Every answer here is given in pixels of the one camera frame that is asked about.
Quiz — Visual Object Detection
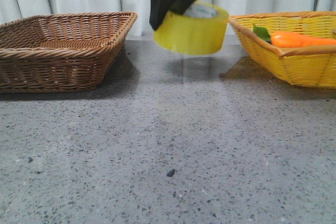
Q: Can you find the yellow tape roll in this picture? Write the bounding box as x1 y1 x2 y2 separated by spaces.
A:
153 2 229 55

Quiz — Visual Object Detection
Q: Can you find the orange toy carrot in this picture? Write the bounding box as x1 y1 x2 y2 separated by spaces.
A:
253 23 335 48

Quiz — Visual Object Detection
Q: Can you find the brown wicker basket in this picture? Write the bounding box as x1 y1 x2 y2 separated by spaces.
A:
1 12 138 93

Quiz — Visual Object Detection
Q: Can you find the yellow woven basket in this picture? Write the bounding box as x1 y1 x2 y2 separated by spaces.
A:
229 11 335 89

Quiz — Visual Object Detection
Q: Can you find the small black debris piece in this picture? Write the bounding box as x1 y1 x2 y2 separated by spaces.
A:
166 169 175 177

